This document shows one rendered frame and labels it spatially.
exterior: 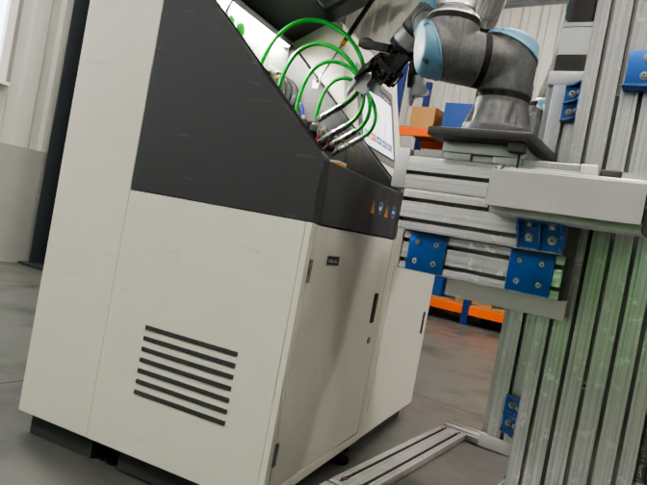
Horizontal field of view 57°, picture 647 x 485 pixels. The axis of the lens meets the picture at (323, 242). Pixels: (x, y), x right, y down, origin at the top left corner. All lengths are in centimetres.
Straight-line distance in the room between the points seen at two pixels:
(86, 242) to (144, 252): 22
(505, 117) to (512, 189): 22
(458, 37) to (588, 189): 43
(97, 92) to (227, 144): 49
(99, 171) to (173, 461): 84
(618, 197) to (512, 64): 40
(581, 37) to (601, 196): 60
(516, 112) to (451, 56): 18
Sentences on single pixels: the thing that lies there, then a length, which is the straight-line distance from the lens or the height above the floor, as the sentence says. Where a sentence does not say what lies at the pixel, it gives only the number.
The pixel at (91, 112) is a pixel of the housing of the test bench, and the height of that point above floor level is 99.
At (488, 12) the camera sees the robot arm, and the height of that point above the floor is 139.
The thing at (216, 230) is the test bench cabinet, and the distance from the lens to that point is 160.
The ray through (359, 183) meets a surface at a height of 93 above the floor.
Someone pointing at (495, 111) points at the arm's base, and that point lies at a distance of 133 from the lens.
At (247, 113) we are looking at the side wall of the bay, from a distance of 160.
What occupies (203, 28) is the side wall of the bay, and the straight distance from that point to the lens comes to 176.
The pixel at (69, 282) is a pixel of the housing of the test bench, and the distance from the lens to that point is 192.
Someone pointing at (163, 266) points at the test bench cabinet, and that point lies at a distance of 170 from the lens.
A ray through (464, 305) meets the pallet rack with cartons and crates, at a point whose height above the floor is 22.
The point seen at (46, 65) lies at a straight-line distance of 599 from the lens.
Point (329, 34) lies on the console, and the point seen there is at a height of 150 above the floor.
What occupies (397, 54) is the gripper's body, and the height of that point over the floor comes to 131.
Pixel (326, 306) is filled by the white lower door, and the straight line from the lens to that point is 165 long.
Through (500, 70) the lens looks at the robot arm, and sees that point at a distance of 136.
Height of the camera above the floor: 78
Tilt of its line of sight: 1 degrees down
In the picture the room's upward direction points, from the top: 10 degrees clockwise
